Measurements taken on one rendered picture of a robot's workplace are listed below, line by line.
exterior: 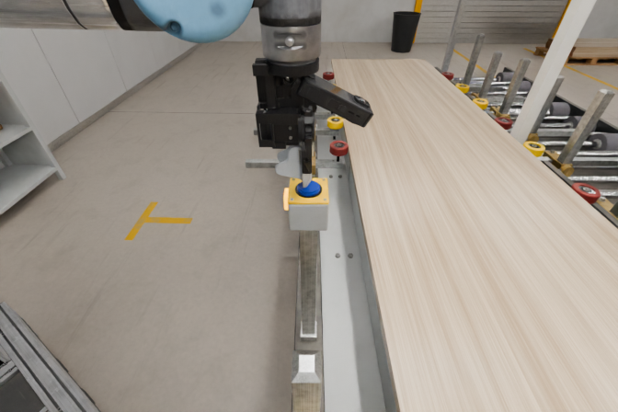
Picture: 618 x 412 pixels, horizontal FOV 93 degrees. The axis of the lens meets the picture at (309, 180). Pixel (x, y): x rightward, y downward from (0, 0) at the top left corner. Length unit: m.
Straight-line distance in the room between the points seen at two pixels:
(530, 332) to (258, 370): 1.18
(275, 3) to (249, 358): 1.55
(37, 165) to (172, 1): 3.26
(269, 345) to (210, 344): 0.30
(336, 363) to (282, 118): 0.76
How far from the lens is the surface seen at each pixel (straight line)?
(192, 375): 1.72
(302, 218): 0.52
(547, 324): 0.89
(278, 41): 0.38
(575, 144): 1.61
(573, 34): 1.56
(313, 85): 0.40
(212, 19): 0.21
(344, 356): 1.00
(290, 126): 0.42
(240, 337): 1.74
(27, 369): 1.81
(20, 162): 3.53
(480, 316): 0.83
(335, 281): 1.12
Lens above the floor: 1.54
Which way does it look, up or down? 37 degrees down
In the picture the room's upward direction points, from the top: straight up
